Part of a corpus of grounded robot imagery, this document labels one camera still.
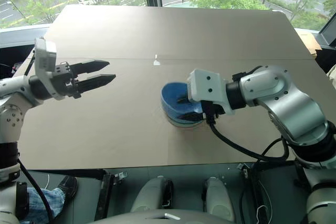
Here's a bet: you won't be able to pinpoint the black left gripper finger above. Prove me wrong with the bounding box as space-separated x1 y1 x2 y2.
70 60 111 75
76 73 117 92

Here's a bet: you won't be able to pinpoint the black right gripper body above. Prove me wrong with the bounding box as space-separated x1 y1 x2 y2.
201 100 227 124

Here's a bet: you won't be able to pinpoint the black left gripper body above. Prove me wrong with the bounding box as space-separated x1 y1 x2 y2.
51 61 81 100

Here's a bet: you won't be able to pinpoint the blue bowl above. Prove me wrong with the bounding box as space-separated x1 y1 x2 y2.
160 81 205 123

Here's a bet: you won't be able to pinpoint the metal table clamp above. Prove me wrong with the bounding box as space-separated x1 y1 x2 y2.
237 163 250 180
113 170 129 183

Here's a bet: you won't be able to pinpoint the white robot right leg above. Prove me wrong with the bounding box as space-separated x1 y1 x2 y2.
202 176 236 222

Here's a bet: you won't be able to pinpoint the white robot leg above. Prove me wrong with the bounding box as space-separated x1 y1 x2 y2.
202 176 236 222
130 176 174 213

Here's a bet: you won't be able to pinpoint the white robot left leg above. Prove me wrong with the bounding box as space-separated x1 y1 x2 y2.
130 176 174 213

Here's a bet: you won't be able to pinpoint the grey robot torso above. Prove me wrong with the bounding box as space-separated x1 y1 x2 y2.
96 209 238 224

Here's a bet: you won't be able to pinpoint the black shoe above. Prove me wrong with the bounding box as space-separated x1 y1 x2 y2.
57 175 79 201

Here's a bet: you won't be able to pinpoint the black table leg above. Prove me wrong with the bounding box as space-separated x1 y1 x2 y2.
93 173 111 221

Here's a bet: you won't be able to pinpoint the cardboard box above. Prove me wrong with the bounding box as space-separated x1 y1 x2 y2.
296 28 323 59

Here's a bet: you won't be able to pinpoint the person's leg in jeans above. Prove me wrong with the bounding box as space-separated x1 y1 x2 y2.
20 186 66 223

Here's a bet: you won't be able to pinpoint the black monitor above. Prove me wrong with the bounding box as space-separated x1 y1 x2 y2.
317 15 336 49

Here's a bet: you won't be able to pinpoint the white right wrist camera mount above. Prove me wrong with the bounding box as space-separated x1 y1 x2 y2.
186 68 236 116

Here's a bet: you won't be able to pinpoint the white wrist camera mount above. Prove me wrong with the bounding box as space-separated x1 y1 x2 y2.
33 37 65 101
186 68 236 116

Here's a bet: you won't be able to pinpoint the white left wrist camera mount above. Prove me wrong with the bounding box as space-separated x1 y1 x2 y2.
33 37 65 101

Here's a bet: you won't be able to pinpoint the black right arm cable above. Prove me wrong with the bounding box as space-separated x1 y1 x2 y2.
208 121 290 163

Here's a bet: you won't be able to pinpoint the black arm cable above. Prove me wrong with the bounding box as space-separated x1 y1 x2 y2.
208 121 290 163
17 157 56 221

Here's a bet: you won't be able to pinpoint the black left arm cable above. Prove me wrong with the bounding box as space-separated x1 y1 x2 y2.
17 157 56 221

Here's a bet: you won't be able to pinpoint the thin white cable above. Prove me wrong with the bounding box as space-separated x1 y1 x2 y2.
251 174 271 224

